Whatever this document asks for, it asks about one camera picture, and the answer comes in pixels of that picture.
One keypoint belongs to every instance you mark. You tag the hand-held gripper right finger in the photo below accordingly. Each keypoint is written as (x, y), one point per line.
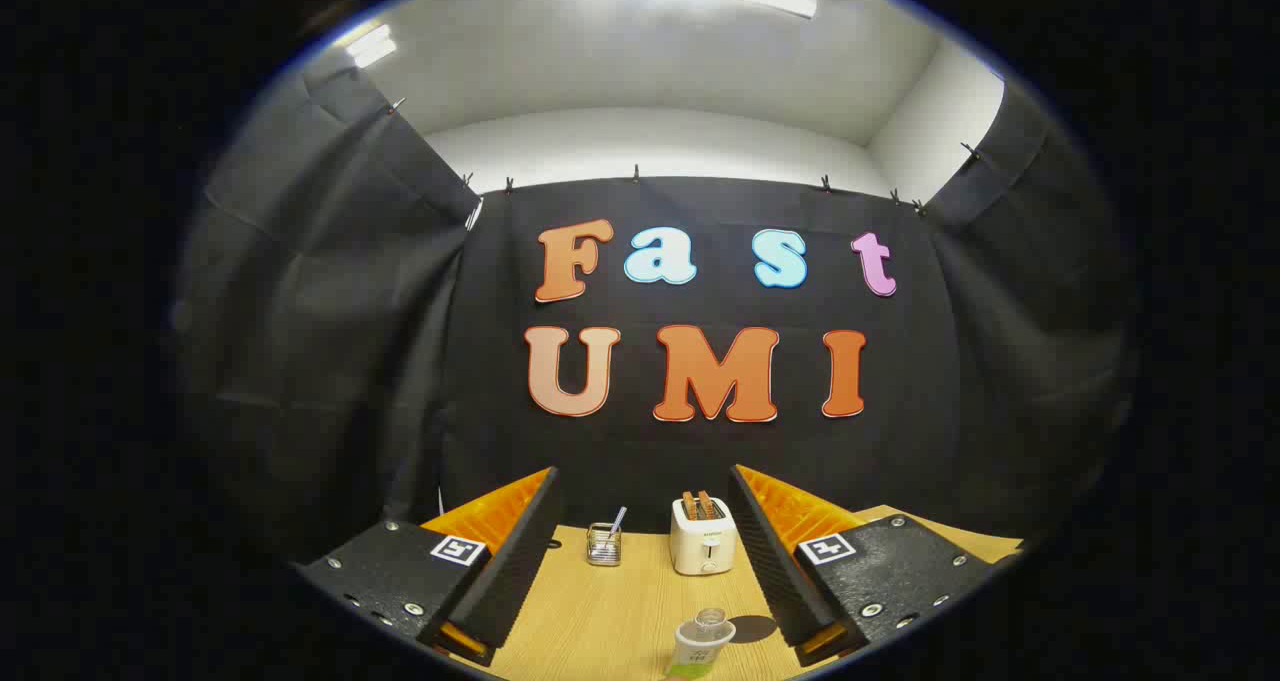
(775, 571)

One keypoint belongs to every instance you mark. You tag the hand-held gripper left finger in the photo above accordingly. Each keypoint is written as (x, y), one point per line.
(515, 571)

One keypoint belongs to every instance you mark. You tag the dark brown round coaster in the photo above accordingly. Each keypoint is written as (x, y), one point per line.
(757, 629)

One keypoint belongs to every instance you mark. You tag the white green juice bottle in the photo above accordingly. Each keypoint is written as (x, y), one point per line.
(700, 646)

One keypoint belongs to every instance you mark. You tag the white toaster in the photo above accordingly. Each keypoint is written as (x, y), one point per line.
(703, 546)

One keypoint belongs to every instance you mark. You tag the brown toast slice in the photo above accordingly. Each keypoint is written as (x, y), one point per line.
(690, 507)
(708, 507)

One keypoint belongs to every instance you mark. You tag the wooden table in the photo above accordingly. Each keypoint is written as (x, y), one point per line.
(610, 621)

